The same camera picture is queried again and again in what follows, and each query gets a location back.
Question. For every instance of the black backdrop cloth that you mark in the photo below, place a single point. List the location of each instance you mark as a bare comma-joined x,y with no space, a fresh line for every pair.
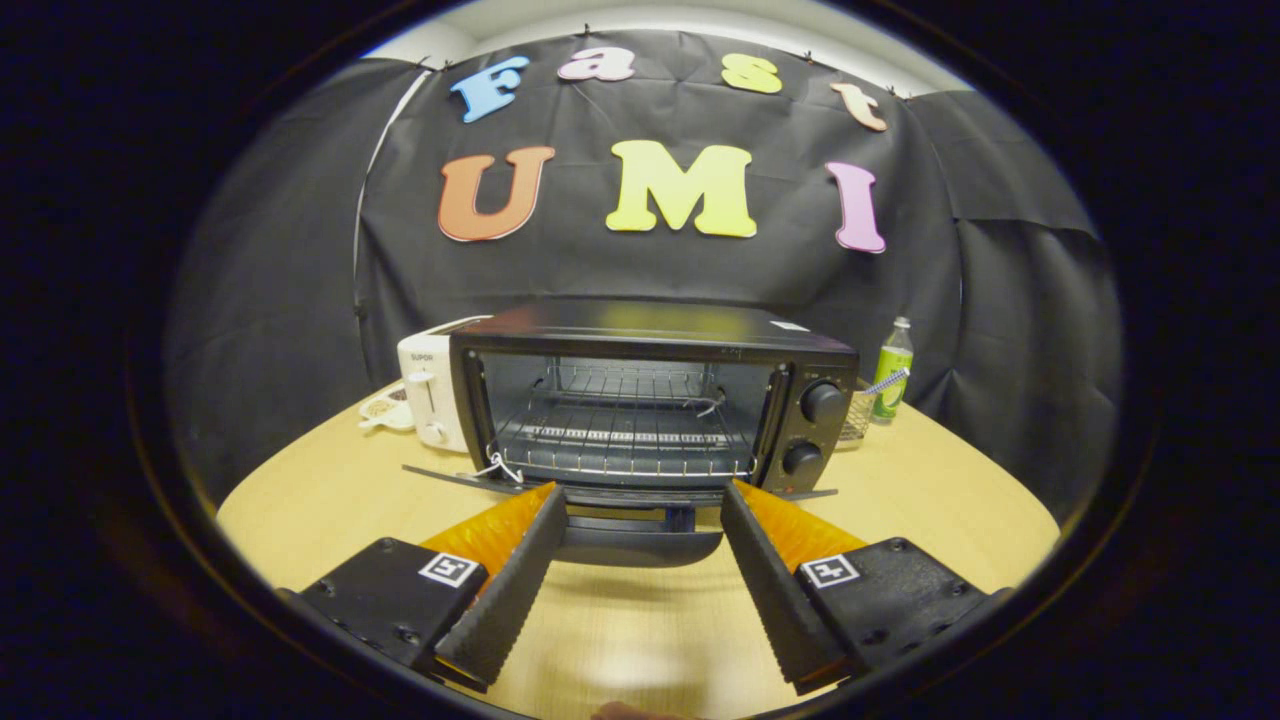
640,265

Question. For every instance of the small white dish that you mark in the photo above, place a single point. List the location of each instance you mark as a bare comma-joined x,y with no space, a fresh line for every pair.
385,410

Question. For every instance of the green drink bottle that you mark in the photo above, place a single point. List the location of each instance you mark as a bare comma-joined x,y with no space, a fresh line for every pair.
893,365

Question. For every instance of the blue white striped straw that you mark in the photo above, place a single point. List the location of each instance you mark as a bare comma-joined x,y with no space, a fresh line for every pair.
888,382

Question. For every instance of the white pop-up toaster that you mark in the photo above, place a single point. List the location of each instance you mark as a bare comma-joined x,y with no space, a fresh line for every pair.
425,390

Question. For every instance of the black toaster oven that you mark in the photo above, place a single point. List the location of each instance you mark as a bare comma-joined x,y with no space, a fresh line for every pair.
650,325

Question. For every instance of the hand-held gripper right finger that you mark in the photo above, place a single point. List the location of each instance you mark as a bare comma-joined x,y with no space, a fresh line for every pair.
775,585

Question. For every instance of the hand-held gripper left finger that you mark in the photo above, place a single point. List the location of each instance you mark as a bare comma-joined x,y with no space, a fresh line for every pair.
515,585

